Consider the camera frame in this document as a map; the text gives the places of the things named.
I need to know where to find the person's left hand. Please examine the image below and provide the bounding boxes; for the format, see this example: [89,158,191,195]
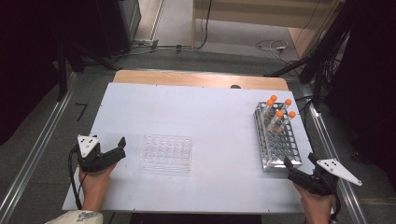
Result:
[78,161,118,202]

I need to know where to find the person's right hand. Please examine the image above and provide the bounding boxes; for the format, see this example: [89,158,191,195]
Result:
[293,183,337,217]

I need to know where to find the hand-held gripper black cable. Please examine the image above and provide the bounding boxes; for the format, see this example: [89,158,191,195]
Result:
[67,144,87,210]
[329,190,342,224]

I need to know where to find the white table board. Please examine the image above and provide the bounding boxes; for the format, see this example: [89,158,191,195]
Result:
[61,81,316,215]

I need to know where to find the white floor cable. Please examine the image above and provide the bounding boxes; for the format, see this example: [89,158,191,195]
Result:
[254,39,291,58]

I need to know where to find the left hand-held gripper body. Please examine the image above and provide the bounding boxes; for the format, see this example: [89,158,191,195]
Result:
[76,133,110,174]

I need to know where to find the right hand-held gripper black cable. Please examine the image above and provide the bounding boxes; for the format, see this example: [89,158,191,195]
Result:
[329,190,342,224]

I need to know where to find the clear plastic tube rack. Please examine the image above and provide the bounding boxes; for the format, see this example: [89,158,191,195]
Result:
[140,133,193,174]

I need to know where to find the black metal stand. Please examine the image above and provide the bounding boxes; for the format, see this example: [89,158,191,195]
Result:
[264,0,354,108]
[56,41,120,103]

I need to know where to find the metal floor rail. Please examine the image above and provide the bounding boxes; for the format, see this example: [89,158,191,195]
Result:
[299,83,369,224]
[0,72,79,224]

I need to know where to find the pale floor strip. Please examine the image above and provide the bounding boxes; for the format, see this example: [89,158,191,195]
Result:
[149,0,166,41]

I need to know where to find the black hanging cable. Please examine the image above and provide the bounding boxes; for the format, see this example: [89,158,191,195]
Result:
[195,0,214,51]

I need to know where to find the black curtain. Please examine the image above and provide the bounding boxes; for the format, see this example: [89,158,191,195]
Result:
[323,0,396,183]
[0,0,74,146]

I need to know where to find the grey floor cables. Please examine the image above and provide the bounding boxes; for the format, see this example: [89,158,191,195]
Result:
[117,38,194,60]

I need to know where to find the pale patterned sleeve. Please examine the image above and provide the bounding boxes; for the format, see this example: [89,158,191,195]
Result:
[45,209,105,224]

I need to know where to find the black cabinet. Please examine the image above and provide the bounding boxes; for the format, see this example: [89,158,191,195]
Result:
[71,0,142,59]

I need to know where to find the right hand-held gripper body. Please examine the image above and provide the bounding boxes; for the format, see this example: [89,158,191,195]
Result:
[288,158,364,197]

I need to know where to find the metal tube rack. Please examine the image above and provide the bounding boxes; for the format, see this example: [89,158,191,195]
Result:
[252,101,304,173]

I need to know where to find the wooden table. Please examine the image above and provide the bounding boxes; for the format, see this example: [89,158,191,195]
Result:
[112,69,290,91]

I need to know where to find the left hand-held gripper black cable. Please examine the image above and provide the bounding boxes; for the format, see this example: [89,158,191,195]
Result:
[67,144,87,210]

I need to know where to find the pale wooden furniture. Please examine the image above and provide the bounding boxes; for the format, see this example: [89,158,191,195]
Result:
[191,0,347,60]

